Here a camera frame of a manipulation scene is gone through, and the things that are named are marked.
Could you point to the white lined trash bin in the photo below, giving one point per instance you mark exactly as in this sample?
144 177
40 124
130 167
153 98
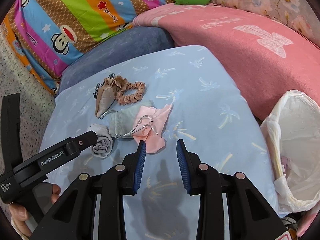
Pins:
291 132

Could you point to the pink cleaning cloth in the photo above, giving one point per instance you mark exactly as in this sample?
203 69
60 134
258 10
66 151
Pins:
149 125

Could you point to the colourful monkey striped pillow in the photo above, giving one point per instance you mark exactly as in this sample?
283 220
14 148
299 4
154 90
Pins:
49 35

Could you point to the person left hand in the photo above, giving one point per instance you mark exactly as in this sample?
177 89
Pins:
19 214

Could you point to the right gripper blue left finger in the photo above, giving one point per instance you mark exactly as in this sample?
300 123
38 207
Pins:
72 215

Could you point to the pink blanket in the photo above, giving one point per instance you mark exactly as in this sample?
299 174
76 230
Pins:
264 57

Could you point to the leopard print scrunchie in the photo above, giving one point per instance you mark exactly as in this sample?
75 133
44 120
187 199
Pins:
99 85

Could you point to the light blue palm sheet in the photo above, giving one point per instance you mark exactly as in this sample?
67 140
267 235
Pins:
208 113

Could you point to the grey cloth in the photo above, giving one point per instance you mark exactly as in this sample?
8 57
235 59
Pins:
102 149

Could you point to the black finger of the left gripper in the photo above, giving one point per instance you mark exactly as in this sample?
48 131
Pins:
81 142

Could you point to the grey drawstring pouch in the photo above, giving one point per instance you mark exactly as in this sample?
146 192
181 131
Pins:
121 123

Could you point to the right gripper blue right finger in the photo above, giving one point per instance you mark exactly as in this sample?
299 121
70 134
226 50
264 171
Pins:
250 215

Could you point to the tan drawstring pouch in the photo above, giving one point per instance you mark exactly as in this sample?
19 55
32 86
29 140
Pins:
107 93

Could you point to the blue-grey velvet cushion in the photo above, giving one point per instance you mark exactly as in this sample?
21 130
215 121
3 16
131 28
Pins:
127 45

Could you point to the peach dotted scrunchie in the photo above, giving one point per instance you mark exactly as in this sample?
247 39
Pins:
130 93

